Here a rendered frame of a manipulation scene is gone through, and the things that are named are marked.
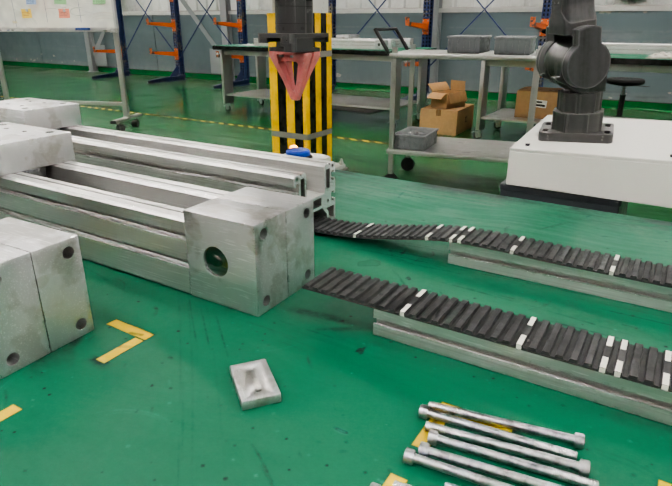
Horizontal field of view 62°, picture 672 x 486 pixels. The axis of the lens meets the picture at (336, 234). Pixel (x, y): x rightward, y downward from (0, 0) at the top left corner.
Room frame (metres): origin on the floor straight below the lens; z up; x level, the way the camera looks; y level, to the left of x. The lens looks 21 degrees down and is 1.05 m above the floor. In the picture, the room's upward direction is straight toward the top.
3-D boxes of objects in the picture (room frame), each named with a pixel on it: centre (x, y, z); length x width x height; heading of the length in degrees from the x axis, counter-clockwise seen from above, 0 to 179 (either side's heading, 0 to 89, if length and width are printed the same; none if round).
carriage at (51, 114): (1.07, 0.58, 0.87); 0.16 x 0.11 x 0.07; 59
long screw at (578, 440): (0.32, -0.12, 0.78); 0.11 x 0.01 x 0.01; 67
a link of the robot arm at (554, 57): (0.99, -0.40, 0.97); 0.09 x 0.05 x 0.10; 100
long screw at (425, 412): (0.31, -0.11, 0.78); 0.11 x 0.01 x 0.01; 66
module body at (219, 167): (0.94, 0.37, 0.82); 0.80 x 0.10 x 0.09; 59
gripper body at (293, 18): (0.90, 0.06, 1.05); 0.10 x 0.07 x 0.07; 149
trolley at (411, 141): (3.74, -0.80, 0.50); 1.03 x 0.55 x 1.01; 70
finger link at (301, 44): (0.89, 0.07, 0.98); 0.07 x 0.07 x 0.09; 59
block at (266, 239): (0.56, 0.08, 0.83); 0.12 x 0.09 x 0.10; 149
